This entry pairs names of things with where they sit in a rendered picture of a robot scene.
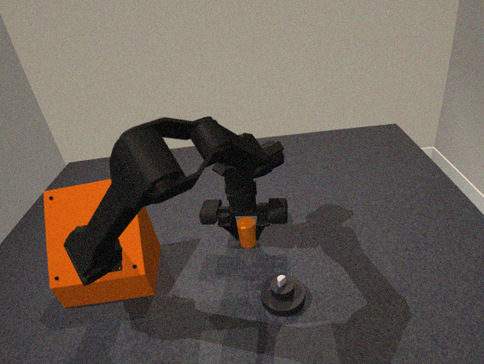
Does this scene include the orange knob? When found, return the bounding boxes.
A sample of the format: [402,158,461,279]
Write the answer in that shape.
[237,217,257,248]

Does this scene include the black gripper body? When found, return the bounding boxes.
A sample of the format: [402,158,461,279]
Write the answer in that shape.
[199,184,288,225]

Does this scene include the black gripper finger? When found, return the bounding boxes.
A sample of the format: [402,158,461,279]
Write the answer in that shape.
[256,217,270,241]
[218,216,240,241]

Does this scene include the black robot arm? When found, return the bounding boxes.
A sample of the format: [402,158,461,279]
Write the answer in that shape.
[63,117,284,286]

